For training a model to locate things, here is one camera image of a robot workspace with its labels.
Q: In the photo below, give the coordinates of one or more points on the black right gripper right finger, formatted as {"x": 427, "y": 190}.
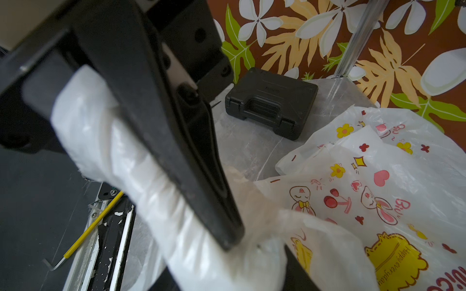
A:
{"x": 296, "y": 278}

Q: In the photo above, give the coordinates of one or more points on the aluminium frame post left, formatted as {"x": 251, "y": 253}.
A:
{"x": 358, "y": 41}

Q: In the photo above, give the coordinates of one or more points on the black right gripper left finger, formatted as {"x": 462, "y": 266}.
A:
{"x": 165, "y": 282}

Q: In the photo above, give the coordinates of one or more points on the white printed bag rear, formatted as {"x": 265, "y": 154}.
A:
{"x": 398, "y": 127}

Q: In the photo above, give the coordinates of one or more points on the white printed plastic bag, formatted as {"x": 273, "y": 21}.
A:
{"x": 92, "y": 128}

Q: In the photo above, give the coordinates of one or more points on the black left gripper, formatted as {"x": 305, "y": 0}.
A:
{"x": 163, "y": 64}

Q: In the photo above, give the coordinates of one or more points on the black plastic tool case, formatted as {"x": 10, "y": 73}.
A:
{"x": 277, "y": 101}

